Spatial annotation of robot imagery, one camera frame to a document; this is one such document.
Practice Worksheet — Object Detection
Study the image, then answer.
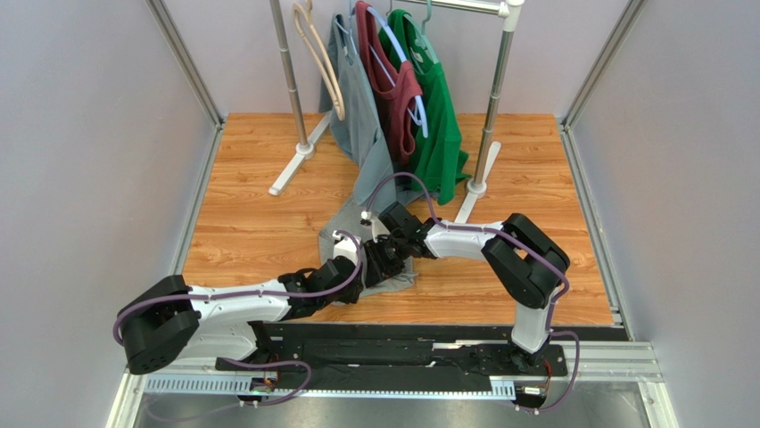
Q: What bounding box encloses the light grey cloth napkin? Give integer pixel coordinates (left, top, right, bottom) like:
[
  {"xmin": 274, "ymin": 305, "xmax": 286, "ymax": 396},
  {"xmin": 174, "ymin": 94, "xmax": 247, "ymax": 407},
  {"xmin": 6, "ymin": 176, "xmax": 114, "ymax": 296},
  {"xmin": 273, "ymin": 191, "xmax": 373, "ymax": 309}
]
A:
[{"xmin": 318, "ymin": 196, "xmax": 417, "ymax": 300}]

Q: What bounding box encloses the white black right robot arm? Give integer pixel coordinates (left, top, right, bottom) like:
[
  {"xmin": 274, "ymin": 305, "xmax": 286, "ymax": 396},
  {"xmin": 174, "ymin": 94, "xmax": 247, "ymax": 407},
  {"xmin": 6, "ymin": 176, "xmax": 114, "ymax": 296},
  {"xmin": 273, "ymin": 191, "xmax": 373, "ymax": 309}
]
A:
[{"xmin": 361, "ymin": 203, "xmax": 570, "ymax": 355}]

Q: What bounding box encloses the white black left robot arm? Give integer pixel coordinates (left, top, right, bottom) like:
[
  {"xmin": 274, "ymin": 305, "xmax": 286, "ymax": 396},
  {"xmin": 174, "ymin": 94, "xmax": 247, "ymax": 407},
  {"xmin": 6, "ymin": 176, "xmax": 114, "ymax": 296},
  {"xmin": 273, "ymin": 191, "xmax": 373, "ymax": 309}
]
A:
[{"xmin": 113, "ymin": 256, "xmax": 362, "ymax": 375}]

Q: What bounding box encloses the green hanging shirt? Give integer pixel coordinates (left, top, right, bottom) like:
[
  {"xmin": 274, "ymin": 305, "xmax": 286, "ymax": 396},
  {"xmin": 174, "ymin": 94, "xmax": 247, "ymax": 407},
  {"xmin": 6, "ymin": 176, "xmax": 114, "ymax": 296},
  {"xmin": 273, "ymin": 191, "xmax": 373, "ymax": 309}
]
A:
[{"xmin": 378, "ymin": 8, "xmax": 471, "ymax": 207}]

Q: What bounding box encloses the maroon hanging shirt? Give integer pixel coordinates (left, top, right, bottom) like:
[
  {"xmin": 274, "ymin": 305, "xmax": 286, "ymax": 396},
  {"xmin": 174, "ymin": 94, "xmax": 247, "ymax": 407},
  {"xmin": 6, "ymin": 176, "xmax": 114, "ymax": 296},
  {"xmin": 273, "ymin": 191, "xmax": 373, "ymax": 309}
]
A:
[{"xmin": 354, "ymin": 1, "xmax": 423, "ymax": 166}]

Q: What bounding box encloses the blue-grey hanging shirt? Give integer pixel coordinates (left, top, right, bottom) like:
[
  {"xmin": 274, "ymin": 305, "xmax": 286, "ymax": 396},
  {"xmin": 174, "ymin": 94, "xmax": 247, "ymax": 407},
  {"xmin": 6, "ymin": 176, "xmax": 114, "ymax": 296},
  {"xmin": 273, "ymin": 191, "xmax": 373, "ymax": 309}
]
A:
[{"xmin": 326, "ymin": 13, "xmax": 395, "ymax": 206}]

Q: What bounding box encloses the teal green hanger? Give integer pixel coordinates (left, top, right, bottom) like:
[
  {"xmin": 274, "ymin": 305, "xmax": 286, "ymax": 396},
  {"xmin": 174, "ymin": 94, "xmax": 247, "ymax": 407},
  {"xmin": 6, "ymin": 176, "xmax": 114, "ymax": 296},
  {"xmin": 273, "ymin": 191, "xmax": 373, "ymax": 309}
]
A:
[{"xmin": 388, "ymin": 1, "xmax": 440, "ymax": 71}]

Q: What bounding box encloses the wooden hanger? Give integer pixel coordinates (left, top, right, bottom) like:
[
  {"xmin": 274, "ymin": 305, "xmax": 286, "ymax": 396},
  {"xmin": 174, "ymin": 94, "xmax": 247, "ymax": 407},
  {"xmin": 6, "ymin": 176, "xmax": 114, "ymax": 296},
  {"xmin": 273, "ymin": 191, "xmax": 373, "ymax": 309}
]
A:
[{"xmin": 292, "ymin": 0, "xmax": 346, "ymax": 120}]

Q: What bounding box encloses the light blue hanger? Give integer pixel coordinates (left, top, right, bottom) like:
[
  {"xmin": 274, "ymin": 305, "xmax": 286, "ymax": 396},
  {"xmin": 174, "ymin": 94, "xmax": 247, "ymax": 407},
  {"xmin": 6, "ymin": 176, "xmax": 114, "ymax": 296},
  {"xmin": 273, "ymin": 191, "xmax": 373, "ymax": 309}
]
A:
[{"xmin": 350, "ymin": 1, "xmax": 430, "ymax": 144}]

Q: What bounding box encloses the white clothes rack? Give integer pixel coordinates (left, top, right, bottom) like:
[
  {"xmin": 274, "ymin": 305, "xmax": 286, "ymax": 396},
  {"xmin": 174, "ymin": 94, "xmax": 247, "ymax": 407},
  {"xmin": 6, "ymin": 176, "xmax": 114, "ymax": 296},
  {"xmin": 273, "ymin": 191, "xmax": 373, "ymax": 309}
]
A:
[{"xmin": 269, "ymin": 1, "xmax": 522, "ymax": 223}]

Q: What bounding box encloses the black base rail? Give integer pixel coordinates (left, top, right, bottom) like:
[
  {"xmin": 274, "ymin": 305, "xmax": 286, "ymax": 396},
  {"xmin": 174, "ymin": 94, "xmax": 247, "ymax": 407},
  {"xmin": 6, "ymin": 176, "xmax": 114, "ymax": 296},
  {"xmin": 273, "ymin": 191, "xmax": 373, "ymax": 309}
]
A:
[{"xmin": 200, "ymin": 323, "xmax": 573, "ymax": 395}]

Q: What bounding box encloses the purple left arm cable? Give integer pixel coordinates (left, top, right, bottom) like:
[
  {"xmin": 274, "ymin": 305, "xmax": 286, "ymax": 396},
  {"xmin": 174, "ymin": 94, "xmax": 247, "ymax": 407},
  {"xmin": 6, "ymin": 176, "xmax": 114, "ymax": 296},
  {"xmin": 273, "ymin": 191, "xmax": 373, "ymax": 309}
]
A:
[{"xmin": 112, "ymin": 228, "xmax": 365, "ymax": 408}]

